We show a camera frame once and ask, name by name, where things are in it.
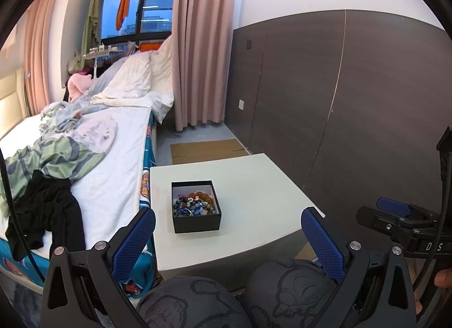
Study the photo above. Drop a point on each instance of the white dotted cloth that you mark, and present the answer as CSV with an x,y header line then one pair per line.
x,y
99,134

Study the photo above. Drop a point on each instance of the white duvet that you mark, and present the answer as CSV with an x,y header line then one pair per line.
x,y
134,77

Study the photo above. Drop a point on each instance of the beige padded headboard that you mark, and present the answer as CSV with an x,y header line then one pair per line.
x,y
12,102

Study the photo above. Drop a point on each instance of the white tray stand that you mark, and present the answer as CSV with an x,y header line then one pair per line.
x,y
100,52

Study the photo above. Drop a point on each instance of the pale patterned blanket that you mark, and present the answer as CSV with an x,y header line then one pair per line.
x,y
61,116

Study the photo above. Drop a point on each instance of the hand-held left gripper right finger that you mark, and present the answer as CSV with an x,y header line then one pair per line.
x,y
323,239

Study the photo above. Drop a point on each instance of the flat cardboard sheet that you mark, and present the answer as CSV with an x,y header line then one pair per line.
x,y
204,149

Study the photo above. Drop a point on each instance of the bed with white sheet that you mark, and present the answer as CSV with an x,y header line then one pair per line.
x,y
113,179

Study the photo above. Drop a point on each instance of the white side table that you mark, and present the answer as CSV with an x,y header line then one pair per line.
x,y
243,194

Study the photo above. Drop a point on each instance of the person's right leg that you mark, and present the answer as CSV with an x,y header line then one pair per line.
x,y
293,292

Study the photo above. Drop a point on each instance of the black jewelry box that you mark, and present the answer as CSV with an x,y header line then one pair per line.
x,y
196,224

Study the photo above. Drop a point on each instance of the window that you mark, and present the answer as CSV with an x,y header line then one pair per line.
x,y
152,14

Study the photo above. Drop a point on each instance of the orange box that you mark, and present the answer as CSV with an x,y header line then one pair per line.
x,y
152,46

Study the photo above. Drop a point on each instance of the orange hanging garment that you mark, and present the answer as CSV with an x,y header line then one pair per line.
x,y
123,7

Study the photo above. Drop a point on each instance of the person's left leg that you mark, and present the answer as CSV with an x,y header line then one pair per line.
x,y
190,303

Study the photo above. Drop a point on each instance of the pink plush toy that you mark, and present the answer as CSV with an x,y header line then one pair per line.
x,y
77,86

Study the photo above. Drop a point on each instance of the pink curtain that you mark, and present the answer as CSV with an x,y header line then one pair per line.
x,y
203,49
44,42

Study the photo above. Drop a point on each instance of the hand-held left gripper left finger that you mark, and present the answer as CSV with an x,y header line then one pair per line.
x,y
141,232

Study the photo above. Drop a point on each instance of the green hanging garment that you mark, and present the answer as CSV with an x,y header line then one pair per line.
x,y
91,21

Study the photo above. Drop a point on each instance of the person's leg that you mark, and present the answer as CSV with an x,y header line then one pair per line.
x,y
190,303
293,292

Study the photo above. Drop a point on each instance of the grey-green plush toy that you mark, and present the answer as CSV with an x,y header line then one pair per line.
x,y
77,62

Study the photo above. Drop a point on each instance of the white wall socket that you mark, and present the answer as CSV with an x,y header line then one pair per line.
x,y
241,105

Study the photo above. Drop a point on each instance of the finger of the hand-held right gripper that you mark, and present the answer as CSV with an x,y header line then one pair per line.
x,y
392,205
374,218

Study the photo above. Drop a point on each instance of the green striped garment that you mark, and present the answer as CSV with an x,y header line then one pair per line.
x,y
63,155

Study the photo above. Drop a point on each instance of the black garment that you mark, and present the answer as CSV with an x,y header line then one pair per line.
x,y
53,208

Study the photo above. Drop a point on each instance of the person's right hand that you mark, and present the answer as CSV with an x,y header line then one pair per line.
x,y
444,278

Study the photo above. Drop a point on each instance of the dark wall switch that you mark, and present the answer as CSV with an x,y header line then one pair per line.
x,y
249,44

